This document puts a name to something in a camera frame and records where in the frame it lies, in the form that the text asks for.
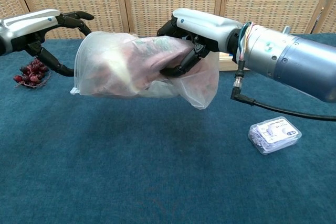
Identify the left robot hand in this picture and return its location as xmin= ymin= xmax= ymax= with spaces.
xmin=0 ymin=8 xmax=95 ymax=77

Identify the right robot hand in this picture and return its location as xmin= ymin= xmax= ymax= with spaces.
xmin=156 ymin=8 xmax=242 ymax=78

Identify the transparent plastic zip bag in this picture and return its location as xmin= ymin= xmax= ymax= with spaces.
xmin=70 ymin=31 xmax=220 ymax=111

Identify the dark red grape bunch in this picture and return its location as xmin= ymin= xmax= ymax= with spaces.
xmin=13 ymin=59 xmax=52 ymax=89

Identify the small clear plastic box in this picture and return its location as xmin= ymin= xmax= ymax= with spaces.
xmin=248 ymin=118 xmax=302 ymax=156

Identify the blue carpet table cover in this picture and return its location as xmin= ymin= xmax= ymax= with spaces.
xmin=0 ymin=33 xmax=336 ymax=224

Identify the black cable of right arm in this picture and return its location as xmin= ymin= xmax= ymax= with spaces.
xmin=230 ymin=60 xmax=336 ymax=122

